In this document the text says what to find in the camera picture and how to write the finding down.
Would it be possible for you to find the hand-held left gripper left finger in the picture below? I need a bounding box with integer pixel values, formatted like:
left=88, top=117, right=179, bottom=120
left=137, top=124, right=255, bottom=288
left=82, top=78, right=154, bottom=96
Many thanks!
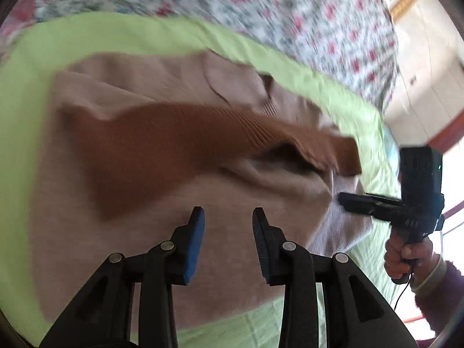
left=39, top=206, right=206, bottom=348

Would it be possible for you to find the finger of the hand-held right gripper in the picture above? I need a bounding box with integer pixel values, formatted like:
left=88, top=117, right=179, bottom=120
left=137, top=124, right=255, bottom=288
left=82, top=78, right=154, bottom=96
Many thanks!
left=338, top=192, right=402, bottom=222

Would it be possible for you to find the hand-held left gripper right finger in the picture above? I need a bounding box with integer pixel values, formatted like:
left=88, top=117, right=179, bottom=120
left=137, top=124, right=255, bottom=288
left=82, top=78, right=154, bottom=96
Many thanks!
left=252, top=207, right=418, bottom=348

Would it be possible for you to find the beige and brown knit sweater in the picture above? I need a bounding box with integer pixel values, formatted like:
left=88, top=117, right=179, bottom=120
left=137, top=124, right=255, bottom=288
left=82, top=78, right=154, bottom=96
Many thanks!
left=31, top=51, right=374, bottom=335

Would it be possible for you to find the person's right forearm purple sleeve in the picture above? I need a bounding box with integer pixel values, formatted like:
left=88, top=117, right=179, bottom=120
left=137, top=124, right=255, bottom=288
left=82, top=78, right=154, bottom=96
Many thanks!
left=410, top=257, right=464, bottom=340

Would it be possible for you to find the person's right hand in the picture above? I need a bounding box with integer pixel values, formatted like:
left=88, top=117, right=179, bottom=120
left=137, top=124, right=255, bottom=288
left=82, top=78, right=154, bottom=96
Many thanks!
left=384, top=235, right=442, bottom=282

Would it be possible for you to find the floral printed bed sheet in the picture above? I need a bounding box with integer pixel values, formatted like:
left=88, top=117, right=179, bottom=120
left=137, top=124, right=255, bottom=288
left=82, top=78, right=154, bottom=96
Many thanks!
left=0, top=0, right=400, bottom=111

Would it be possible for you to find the light green quilted blanket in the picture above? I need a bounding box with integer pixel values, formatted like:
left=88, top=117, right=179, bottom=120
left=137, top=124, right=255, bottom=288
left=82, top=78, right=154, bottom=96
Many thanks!
left=0, top=12, right=407, bottom=348

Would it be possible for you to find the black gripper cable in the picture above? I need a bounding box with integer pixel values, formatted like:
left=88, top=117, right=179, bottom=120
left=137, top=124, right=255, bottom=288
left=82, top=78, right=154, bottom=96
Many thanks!
left=393, top=275, right=416, bottom=310

